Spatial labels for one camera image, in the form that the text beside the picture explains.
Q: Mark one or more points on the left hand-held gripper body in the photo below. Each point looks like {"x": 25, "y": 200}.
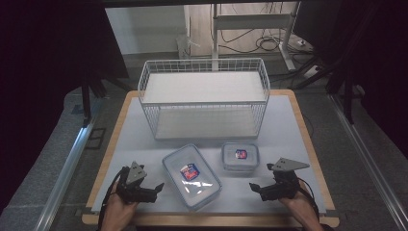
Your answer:
{"x": 136, "y": 192}

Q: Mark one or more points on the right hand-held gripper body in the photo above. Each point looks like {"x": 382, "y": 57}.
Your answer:
{"x": 282, "y": 187}

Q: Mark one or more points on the small clear plastic food container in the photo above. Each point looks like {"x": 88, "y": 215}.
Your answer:
{"x": 240, "y": 157}

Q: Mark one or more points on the large clear plastic food container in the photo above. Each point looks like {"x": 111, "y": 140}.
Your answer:
{"x": 191, "y": 176}

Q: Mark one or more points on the person's right hand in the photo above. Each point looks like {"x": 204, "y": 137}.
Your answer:
{"x": 298, "y": 207}

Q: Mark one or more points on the person's left hand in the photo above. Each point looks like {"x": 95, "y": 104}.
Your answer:
{"x": 118, "y": 211}

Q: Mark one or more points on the pale grey table mat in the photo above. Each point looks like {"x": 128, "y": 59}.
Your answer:
{"x": 282, "y": 128}

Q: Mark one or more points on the black metal stand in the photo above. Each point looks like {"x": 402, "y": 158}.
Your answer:
{"x": 86, "y": 99}
{"x": 348, "y": 96}

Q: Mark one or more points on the white power strip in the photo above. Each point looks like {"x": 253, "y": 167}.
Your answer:
{"x": 311, "y": 71}

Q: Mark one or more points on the clear plastic bag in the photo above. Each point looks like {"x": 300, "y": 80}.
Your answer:
{"x": 184, "y": 46}

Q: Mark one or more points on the black curtain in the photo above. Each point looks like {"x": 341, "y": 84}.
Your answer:
{"x": 378, "y": 64}
{"x": 48, "y": 64}

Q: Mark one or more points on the black square floor frame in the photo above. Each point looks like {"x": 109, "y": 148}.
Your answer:
{"x": 95, "y": 138}

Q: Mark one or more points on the aluminium rail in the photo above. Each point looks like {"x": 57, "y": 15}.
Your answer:
{"x": 369, "y": 160}
{"x": 64, "y": 179}

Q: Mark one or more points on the white metal desk frame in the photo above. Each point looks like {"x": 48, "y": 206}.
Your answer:
{"x": 253, "y": 21}

